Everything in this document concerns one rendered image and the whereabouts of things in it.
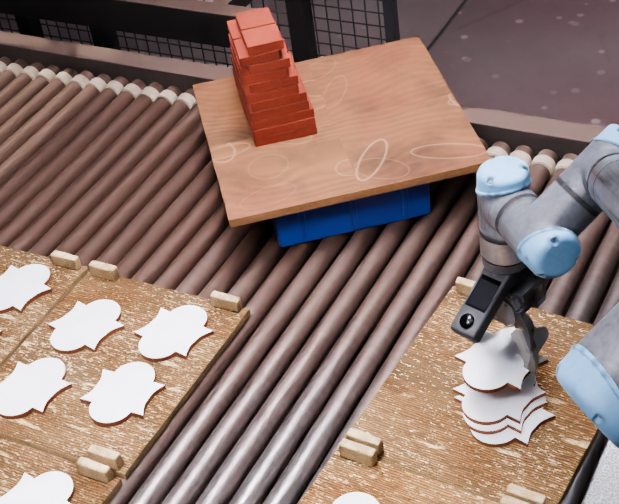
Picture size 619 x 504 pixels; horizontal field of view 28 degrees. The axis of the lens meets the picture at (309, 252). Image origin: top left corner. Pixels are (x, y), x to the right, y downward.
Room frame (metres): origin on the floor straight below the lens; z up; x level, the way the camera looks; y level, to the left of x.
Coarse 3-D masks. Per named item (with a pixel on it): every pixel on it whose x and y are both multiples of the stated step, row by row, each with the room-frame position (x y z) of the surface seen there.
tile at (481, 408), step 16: (464, 384) 1.40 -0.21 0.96; (528, 384) 1.38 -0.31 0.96; (464, 400) 1.37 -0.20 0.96; (480, 400) 1.36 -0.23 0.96; (496, 400) 1.36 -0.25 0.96; (512, 400) 1.35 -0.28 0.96; (528, 400) 1.35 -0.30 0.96; (480, 416) 1.33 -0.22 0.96; (496, 416) 1.33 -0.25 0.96; (512, 416) 1.32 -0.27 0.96
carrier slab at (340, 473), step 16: (336, 464) 1.30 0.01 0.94; (352, 464) 1.30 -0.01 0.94; (384, 464) 1.29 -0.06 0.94; (320, 480) 1.28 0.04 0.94; (336, 480) 1.27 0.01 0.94; (352, 480) 1.27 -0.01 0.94; (368, 480) 1.26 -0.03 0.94; (384, 480) 1.26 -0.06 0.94; (400, 480) 1.25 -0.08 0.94; (416, 480) 1.25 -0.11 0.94; (432, 480) 1.24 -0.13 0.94; (304, 496) 1.25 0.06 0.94; (320, 496) 1.25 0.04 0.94; (336, 496) 1.24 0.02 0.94; (384, 496) 1.23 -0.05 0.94; (400, 496) 1.22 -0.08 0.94; (416, 496) 1.22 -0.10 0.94; (432, 496) 1.21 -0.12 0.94; (448, 496) 1.21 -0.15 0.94; (464, 496) 1.20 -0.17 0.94; (480, 496) 1.20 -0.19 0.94
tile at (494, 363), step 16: (496, 336) 1.45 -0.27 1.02; (464, 352) 1.42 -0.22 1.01; (480, 352) 1.42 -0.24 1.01; (496, 352) 1.41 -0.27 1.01; (512, 352) 1.41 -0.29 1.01; (464, 368) 1.39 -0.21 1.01; (480, 368) 1.38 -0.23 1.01; (496, 368) 1.38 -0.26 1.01; (512, 368) 1.37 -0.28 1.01; (480, 384) 1.35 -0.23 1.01; (496, 384) 1.35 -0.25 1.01; (512, 384) 1.34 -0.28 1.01
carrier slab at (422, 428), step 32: (448, 320) 1.59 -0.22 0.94; (544, 320) 1.55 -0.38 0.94; (576, 320) 1.54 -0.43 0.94; (416, 352) 1.52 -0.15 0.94; (448, 352) 1.51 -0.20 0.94; (544, 352) 1.47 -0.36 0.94; (384, 384) 1.46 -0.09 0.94; (416, 384) 1.45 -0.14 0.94; (448, 384) 1.44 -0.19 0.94; (544, 384) 1.40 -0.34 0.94; (384, 416) 1.39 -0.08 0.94; (416, 416) 1.38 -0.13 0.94; (448, 416) 1.37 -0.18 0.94; (576, 416) 1.32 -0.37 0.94; (384, 448) 1.32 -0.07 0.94; (416, 448) 1.31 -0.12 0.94; (448, 448) 1.30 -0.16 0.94; (480, 448) 1.29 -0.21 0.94; (512, 448) 1.28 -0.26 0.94; (544, 448) 1.27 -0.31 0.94; (576, 448) 1.26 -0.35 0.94; (448, 480) 1.24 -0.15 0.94; (480, 480) 1.23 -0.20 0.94; (512, 480) 1.22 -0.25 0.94; (544, 480) 1.21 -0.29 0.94
